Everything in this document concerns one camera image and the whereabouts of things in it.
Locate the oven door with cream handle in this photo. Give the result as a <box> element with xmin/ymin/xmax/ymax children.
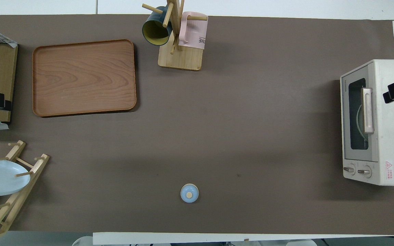
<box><xmin>341</xmin><ymin>64</ymin><xmax>379</xmax><ymax>162</ymax></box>

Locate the red warning sticker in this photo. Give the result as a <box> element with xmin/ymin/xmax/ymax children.
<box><xmin>384</xmin><ymin>161</ymin><xmax>394</xmax><ymax>181</ymax></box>

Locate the brown wooden serving tray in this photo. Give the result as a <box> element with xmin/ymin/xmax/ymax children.
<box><xmin>32</xmin><ymin>39</ymin><xmax>137</xmax><ymax>118</ymax></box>

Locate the wooden dish rack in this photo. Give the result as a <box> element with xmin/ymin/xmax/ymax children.
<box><xmin>0</xmin><ymin>140</ymin><xmax>50</xmax><ymax>244</ymax></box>

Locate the brown table mat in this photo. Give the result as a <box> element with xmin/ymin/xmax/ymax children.
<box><xmin>0</xmin><ymin>14</ymin><xmax>394</xmax><ymax>236</ymax></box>

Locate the dark blue mug yellow inside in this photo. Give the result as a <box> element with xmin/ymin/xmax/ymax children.
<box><xmin>142</xmin><ymin>6</ymin><xmax>173</xmax><ymax>46</ymax></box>

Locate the wooden mug tree stand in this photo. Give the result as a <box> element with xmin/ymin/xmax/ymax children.
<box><xmin>142</xmin><ymin>0</ymin><xmax>208</xmax><ymax>71</ymax></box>

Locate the pink mug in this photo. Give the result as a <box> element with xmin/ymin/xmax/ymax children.
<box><xmin>179</xmin><ymin>11</ymin><xmax>208</xmax><ymax>50</ymax></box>

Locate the blue bell wooden knob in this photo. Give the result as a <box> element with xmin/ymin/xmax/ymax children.
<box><xmin>180</xmin><ymin>183</ymin><xmax>199</xmax><ymax>203</ymax></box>

